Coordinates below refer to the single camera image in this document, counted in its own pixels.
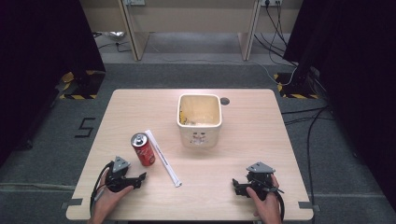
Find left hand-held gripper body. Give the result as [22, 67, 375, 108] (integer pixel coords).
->
[105, 156, 138, 193]

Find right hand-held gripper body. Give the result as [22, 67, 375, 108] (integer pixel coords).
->
[246, 161, 276, 201]

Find red soda can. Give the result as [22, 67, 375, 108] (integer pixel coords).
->
[130, 132, 157, 167]

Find long white paper packet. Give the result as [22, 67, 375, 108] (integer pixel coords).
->
[144, 129, 183, 189]

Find cream square plastic bin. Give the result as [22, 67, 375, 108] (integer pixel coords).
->
[176, 93, 224, 149]

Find person's left hand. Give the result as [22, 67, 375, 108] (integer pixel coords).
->
[91, 170, 134, 217]

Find person's right hand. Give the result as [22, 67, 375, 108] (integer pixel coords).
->
[246, 175, 283, 219]

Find grey tape strip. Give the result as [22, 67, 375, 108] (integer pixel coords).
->
[297, 201, 321, 213]

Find hazard-striped stand base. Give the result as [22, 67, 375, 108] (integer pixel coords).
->
[273, 72, 320, 100]
[58, 70, 106, 101]

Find black curtain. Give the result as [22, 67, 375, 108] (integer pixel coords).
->
[0, 0, 107, 167]
[282, 0, 396, 213]

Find crumpled silver foil bag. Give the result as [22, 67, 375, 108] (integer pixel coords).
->
[103, 30, 126, 44]

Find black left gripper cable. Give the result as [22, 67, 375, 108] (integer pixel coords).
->
[89, 161, 115, 217]

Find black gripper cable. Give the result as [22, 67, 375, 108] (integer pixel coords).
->
[89, 161, 115, 217]
[266, 182, 287, 222]

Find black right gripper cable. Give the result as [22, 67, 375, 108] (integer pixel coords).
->
[266, 182, 287, 222]

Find black floor cable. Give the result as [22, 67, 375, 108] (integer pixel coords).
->
[280, 105, 336, 224]

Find white floor cable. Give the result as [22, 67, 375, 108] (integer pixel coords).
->
[247, 59, 298, 87]

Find black power cable bundle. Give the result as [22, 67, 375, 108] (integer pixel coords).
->
[253, 2, 301, 68]

